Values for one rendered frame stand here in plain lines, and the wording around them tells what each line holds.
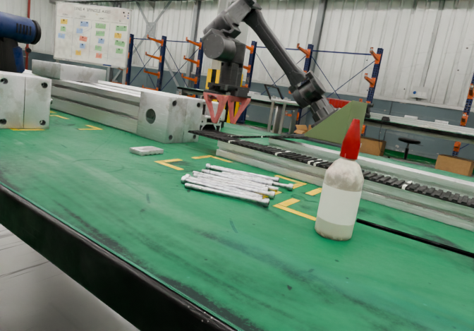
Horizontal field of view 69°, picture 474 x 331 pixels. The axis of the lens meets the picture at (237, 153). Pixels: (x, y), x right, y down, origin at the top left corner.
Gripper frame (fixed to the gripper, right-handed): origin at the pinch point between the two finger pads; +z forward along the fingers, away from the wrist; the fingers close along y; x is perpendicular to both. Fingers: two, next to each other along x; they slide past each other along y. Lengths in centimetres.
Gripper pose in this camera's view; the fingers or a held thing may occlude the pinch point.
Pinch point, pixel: (224, 120)
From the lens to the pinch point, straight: 91.6
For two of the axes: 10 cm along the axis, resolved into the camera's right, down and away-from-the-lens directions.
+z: -1.5, 9.7, 1.8
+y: -5.9, 0.6, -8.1
